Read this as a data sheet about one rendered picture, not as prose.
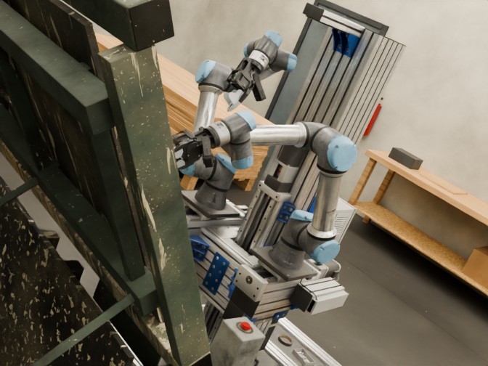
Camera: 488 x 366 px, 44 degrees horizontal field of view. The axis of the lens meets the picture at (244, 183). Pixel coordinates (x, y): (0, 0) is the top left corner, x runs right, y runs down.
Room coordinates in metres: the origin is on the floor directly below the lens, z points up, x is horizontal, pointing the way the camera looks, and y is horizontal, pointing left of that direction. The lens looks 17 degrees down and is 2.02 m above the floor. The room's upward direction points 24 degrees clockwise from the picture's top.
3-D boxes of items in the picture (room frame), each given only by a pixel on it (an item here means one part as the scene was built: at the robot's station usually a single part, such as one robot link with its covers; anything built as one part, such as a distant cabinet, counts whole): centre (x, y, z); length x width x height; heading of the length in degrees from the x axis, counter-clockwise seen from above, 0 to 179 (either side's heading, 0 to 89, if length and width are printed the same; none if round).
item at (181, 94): (6.66, 1.19, 0.39); 2.46 x 1.04 x 0.78; 54
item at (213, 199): (2.68, 0.11, 1.09); 0.15 x 0.15 x 0.10
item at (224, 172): (2.67, 0.12, 1.20); 0.13 x 0.12 x 0.14; 118
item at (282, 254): (2.39, -0.29, 1.09); 0.15 x 0.15 x 0.10
